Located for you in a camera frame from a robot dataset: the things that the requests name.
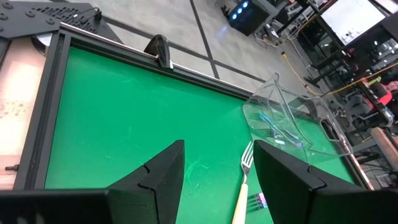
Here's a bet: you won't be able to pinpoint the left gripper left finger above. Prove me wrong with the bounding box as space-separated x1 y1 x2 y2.
107 139 187 224

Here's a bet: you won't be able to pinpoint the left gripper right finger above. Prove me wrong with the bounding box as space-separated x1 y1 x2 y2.
252 139 329 224

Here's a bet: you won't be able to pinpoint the iridescent blue fork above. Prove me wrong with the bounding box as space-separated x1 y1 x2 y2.
246 192 269 214
253 128 276 139
248 112 266 123
258 112 305 148

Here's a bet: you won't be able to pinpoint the wooden handled silver fork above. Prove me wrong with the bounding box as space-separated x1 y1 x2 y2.
231 141 255 224

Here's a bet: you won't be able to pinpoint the clear plastic bin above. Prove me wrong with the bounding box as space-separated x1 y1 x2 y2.
242 72 354 166

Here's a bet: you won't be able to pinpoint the green felt mat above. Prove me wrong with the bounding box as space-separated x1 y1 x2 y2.
43 46 355 224

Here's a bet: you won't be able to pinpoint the red office chair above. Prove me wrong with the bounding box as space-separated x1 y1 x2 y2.
366 77 398 107

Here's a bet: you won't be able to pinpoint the black computer blue lights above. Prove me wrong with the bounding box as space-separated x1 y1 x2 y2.
228 0 272 37

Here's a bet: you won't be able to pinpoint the lit computer monitor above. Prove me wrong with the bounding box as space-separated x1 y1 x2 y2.
320 0 387 46

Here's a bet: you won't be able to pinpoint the yellow cable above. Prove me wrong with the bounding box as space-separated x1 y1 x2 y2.
280 52 398 98

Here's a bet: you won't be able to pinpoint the black arched frame mount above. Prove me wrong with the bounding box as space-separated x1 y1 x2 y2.
143 34 174 69

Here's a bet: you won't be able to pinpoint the black metal table frame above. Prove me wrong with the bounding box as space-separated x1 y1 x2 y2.
14 23 374 190

